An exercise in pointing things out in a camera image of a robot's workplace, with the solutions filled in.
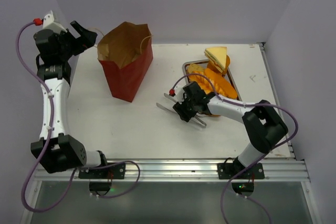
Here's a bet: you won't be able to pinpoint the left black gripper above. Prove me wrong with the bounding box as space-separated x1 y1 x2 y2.
54 21 97 60

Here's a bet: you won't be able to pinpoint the twisted yellow fake bread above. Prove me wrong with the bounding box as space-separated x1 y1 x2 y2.
188 69 218 94

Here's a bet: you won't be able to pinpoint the steel tongs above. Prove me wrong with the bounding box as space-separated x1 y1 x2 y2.
156 93 207 128

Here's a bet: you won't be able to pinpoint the seeded fake bread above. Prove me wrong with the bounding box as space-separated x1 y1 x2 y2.
186 63 205 73

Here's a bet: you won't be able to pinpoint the long orange fake baguette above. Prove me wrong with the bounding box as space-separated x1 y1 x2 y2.
205 68 238 99

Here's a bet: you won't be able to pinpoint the round orange fake bun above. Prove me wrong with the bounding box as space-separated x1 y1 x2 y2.
207 55 230 76

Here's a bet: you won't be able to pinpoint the red paper bag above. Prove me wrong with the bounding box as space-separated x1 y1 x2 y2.
97 22 153 102

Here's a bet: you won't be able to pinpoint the sliced fake bread piece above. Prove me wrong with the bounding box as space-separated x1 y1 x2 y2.
204 46 230 74

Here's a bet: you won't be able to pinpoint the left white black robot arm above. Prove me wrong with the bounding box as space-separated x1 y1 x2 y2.
30 20 109 178

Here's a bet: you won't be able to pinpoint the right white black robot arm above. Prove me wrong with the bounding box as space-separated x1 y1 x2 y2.
169 81 288 178

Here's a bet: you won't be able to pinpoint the steel tray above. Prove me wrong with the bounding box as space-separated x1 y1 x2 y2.
182 60 239 100

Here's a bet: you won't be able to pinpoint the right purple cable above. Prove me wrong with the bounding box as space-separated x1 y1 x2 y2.
169 73 299 224

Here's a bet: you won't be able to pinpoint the purple cable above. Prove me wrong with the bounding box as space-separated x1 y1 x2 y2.
169 73 299 224
16 19 79 212

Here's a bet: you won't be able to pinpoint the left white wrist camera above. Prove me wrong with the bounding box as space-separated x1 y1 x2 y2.
33 10 67 34

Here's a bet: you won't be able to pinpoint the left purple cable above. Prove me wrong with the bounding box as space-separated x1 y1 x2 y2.
16 19 79 212

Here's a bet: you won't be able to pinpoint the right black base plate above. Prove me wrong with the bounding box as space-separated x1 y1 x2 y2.
217 163 265 180

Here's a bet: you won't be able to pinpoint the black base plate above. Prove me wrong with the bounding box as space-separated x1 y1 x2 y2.
78 162 126 179
217 163 265 180

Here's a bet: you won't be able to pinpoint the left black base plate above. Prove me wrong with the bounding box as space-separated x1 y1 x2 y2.
78 162 126 179

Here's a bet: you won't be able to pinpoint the aluminium rail frame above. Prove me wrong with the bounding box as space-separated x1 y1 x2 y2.
34 157 313 183

